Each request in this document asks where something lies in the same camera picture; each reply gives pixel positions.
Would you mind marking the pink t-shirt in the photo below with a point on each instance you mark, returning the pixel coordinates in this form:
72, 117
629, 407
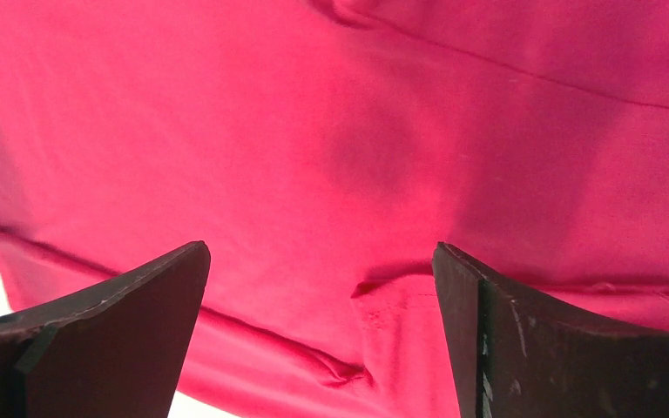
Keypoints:
322, 149

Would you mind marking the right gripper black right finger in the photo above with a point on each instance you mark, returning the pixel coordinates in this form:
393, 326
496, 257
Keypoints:
515, 351

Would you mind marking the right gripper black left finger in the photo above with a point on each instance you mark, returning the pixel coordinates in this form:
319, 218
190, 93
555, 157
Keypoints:
114, 349

